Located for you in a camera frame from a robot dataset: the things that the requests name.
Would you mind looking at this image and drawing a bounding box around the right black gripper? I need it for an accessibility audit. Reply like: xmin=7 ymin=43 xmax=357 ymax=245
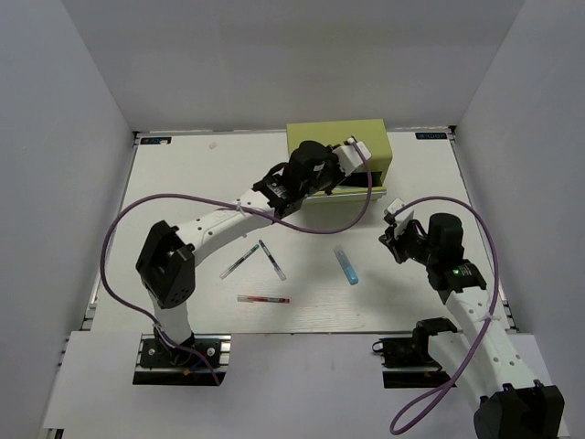
xmin=380 ymin=219 xmax=439 ymax=266

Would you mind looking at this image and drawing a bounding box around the green metal drawer chest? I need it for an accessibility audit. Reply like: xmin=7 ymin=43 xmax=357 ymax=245
xmin=286 ymin=119 xmax=393 ymax=203

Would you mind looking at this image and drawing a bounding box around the blue highlighter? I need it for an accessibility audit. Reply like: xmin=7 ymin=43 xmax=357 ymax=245
xmin=334 ymin=245 xmax=358 ymax=285

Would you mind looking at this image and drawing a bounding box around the purple pen refill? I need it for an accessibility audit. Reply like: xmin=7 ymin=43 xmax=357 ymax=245
xmin=259 ymin=240 xmax=286 ymax=281

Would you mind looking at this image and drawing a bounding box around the red pen refill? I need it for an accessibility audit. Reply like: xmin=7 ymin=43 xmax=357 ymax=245
xmin=237 ymin=294 xmax=291 ymax=305

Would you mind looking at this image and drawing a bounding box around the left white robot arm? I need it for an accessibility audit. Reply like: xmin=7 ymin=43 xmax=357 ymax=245
xmin=136 ymin=140 xmax=362 ymax=365

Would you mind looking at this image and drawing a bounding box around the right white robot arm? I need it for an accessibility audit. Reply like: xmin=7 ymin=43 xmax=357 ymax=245
xmin=379 ymin=212 xmax=565 ymax=438

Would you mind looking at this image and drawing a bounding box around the right blue corner label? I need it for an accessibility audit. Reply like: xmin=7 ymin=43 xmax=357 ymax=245
xmin=415 ymin=132 xmax=448 ymax=140

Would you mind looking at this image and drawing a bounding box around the blue corner label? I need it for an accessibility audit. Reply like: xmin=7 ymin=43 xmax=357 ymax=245
xmin=415 ymin=132 xmax=448 ymax=140
xmin=140 ymin=136 xmax=172 ymax=145

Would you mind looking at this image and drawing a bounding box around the left blue corner label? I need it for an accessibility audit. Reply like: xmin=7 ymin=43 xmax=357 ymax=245
xmin=140 ymin=136 xmax=172 ymax=145

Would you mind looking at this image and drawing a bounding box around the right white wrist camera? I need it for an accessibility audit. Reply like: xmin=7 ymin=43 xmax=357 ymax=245
xmin=384 ymin=198 xmax=414 ymax=237

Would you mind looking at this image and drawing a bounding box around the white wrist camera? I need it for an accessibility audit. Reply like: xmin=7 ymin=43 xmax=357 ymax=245
xmin=384 ymin=198 xmax=414 ymax=237
xmin=333 ymin=136 xmax=372 ymax=177

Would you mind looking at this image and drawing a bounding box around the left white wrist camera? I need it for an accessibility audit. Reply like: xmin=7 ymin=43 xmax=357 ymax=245
xmin=333 ymin=136 xmax=372 ymax=177

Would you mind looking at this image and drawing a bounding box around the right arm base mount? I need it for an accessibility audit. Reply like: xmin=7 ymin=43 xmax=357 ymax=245
xmin=371 ymin=337 xmax=451 ymax=390

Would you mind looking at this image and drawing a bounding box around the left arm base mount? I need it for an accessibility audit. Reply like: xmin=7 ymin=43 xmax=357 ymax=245
xmin=133 ymin=334 xmax=231 ymax=387

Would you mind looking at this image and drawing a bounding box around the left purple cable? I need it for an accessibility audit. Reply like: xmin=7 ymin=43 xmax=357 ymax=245
xmin=101 ymin=140 xmax=372 ymax=385

